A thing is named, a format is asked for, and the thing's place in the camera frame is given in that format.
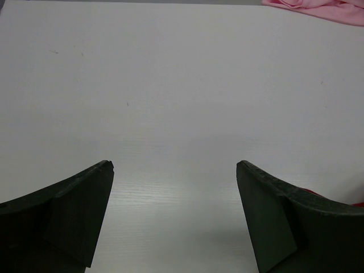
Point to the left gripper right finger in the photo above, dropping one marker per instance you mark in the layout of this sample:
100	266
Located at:
292	230

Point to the pink t shirt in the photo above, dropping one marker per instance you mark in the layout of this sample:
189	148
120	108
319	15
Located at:
345	12

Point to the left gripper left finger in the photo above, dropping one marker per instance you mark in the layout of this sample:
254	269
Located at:
56	228

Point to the dark red t shirt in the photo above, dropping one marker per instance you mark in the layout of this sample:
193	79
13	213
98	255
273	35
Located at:
361	204

